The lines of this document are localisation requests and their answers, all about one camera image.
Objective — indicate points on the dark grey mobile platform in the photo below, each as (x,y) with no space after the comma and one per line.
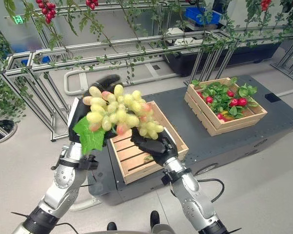
(209,136)

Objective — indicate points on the blue plastic bin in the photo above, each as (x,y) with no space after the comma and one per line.
(201,15)

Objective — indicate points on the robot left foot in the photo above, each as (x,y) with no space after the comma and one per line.
(111,226)

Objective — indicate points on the empty wooden crate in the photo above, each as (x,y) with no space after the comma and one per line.
(146,146)

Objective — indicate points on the black planter box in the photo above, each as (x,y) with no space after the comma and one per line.
(224,56)

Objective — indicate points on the green exit sign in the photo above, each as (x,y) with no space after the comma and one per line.
(19,19)

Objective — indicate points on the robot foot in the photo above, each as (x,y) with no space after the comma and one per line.
(155,218)
(111,226)

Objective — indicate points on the round silver floor base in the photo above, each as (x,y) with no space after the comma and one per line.
(1,130)

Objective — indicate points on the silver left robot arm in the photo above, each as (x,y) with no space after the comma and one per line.
(61,185)

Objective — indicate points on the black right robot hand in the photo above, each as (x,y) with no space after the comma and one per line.
(153,147)

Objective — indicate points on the red fruit sprigs with leaves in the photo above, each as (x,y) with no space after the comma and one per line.
(226,101)

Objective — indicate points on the wooden crate with fruit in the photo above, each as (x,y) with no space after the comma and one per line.
(221,114)

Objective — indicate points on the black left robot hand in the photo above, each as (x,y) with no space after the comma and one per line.
(76,114)

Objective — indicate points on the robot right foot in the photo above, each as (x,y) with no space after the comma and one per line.
(155,218)

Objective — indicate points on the aluminium frame trellis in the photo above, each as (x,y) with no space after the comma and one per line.
(112,53)

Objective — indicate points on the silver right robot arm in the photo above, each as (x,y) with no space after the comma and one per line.
(192,195)

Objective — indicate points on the red cherry tomato cluster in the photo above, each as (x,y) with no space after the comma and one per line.
(265,4)
(47,9)
(92,3)

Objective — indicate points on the green grape bunch with leaf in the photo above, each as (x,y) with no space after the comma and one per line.
(119,114)

